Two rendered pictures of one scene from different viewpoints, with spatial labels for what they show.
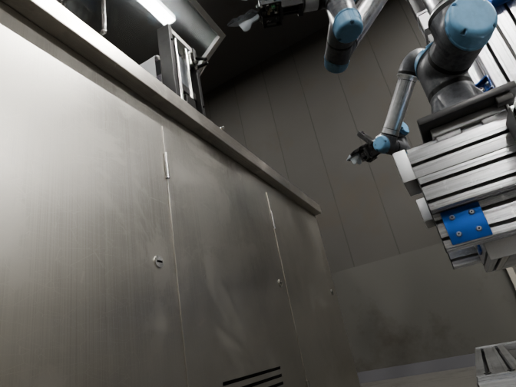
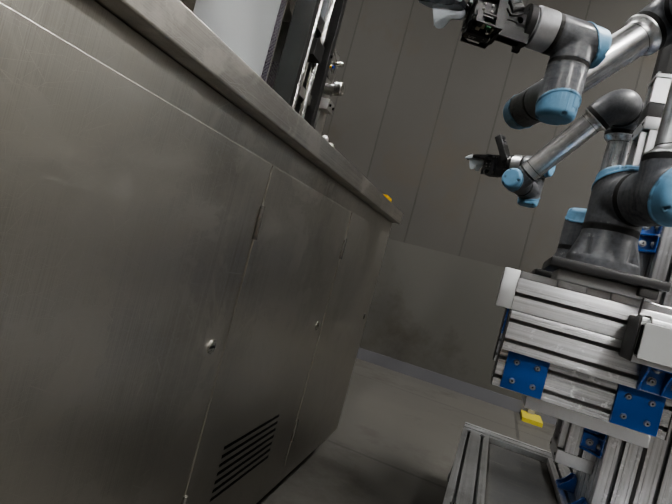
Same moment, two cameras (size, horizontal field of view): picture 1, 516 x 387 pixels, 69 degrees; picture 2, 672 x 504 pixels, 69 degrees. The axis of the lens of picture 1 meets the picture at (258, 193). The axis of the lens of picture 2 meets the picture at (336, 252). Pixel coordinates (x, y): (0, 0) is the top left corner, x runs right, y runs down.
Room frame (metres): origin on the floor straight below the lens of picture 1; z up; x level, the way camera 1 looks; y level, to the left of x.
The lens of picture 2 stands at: (-0.16, 0.12, 0.71)
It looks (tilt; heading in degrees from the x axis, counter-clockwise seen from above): 0 degrees down; 354
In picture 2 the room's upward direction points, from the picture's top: 15 degrees clockwise
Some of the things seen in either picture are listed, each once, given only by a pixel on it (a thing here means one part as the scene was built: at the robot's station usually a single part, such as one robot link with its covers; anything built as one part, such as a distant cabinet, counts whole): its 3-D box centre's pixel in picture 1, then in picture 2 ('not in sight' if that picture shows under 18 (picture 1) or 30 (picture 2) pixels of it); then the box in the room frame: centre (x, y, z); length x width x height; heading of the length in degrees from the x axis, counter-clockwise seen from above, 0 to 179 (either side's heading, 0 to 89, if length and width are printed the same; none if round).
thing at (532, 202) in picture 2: (400, 149); (528, 190); (1.62, -0.71, 1.12); 0.11 x 0.08 x 0.11; 130
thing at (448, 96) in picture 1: (456, 104); (605, 249); (0.89, -0.58, 0.87); 0.15 x 0.15 x 0.10
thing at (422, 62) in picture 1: (441, 70); (620, 199); (0.88, -0.58, 0.98); 0.13 x 0.12 x 0.14; 1
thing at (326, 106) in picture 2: not in sight; (316, 127); (1.33, 0.12, 1.05); 0.06 x 0.05 x 0.31; 67
